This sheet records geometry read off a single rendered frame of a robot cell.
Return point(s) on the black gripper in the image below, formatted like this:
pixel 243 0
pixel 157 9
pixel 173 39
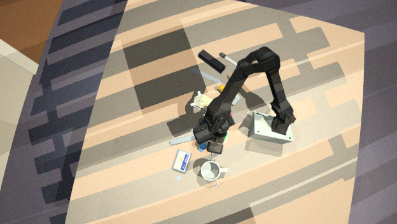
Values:
pixel 213 146

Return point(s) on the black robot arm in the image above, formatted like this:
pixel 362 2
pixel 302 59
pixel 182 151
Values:
pixel 217 119

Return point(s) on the white mug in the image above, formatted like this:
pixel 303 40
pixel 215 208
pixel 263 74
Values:
pixel 211 170

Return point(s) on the yellow rubber stamp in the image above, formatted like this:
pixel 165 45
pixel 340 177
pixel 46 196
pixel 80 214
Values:
pixel 220 88

